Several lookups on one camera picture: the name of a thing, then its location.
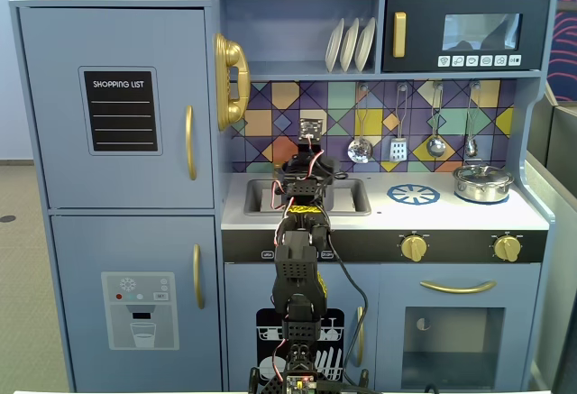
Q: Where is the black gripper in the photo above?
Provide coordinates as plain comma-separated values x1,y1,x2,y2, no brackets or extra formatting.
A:
281,151,341,183

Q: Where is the shiny steel pot with lid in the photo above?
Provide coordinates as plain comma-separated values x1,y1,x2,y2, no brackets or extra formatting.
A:
452,163,516,204

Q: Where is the steel skimmer spoon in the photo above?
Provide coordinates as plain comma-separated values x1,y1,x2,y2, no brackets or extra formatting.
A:
346,82,375,166

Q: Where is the gray toy sink basin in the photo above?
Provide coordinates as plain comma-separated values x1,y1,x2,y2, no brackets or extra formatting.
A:
243,178,373,218

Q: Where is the steel slotted spatula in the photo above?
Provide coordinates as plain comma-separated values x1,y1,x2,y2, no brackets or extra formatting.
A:
389,81,410,163

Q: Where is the steel ladle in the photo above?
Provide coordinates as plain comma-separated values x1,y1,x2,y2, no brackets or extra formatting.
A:
425,80,448,159

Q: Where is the gold stove knob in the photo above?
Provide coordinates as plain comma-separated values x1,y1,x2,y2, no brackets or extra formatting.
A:
492,234,525,264
399,234,430,263

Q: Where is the white toy plate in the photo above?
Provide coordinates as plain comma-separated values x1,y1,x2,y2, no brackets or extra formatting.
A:
325,17,346,74
338,17,362,74
353,16,377,73

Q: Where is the blue toy kitchen unit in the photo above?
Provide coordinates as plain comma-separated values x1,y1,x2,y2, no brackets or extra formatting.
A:
8,0,560,393

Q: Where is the small steel spoon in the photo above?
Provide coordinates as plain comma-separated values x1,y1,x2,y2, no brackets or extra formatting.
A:
463,80,481,159

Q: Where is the gold toy telephone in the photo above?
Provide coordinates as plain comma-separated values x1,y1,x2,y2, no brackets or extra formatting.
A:
213,32,252,133

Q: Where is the blue dishwasher door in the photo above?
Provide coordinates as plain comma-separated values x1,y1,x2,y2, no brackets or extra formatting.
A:
224,262,381,393

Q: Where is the dark blue microwave door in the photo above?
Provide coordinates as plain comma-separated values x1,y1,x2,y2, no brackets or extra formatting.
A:
380,0,552,74

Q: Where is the blue oven door with window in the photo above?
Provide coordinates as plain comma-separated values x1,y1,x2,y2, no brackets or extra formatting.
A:
377,263,543,391

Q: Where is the black shopping list chalkboard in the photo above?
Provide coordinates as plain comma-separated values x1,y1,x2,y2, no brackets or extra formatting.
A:
78,66,164,157

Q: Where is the gray side cabinet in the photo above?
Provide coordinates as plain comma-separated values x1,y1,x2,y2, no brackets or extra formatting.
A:
524,81,577,394

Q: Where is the gray water dispenser decal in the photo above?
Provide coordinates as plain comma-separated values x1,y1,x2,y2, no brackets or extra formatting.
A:
100,270,180,352

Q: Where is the blue lower fridge door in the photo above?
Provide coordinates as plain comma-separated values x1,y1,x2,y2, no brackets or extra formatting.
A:
50,214,224,393

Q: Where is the blue fridge door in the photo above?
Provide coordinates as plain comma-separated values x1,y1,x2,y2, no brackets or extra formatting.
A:
17,5,215,210
50,214,224,393

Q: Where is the blue upper fridge door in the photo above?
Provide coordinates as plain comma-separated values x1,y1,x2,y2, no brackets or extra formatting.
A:
17,5,215,210

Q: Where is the small wrist camera board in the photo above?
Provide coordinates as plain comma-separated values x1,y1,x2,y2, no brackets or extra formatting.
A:
298,118,326,143

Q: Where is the black cable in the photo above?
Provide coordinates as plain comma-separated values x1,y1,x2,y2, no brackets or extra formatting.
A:
325,226,370,389

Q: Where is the gold upper fridge handle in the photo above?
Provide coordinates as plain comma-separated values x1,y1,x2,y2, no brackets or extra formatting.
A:
184,105,199,182

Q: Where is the gold fridge handle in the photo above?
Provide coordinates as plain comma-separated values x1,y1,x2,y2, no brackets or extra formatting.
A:
192,243,206,311
184,105,199,182

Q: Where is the gold microwave handle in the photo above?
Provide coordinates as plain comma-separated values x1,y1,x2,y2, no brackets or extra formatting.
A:
391,11,408,60

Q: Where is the gold lower fridge handle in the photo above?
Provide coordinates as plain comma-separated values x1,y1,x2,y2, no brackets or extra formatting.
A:
192,243,206,311

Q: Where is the gold oven handle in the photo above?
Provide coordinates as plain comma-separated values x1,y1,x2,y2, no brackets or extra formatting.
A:
419,279,499,296

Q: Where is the gold dishwasher handle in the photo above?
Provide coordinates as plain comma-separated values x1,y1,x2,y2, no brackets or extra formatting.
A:
355,305,366,369

